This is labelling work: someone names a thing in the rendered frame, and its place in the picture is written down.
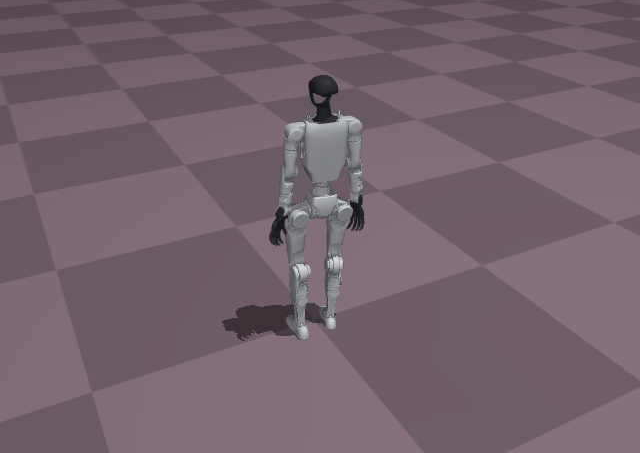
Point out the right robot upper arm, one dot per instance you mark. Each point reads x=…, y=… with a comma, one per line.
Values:
x=354, y=142

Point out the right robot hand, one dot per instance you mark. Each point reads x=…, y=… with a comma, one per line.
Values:
x=357, y=213

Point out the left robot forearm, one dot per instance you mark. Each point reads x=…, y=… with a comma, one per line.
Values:
x=286, y=192

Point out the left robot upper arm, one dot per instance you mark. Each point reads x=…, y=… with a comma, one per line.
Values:
x=292, y=134

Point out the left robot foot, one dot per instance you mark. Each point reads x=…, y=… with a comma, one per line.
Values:
x=302, y=332

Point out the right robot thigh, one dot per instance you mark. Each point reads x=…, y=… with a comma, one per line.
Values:
x=336, y=228

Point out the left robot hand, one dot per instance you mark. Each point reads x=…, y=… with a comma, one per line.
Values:
x=277, y=226

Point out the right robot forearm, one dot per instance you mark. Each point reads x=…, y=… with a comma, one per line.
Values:
x=355, y=181

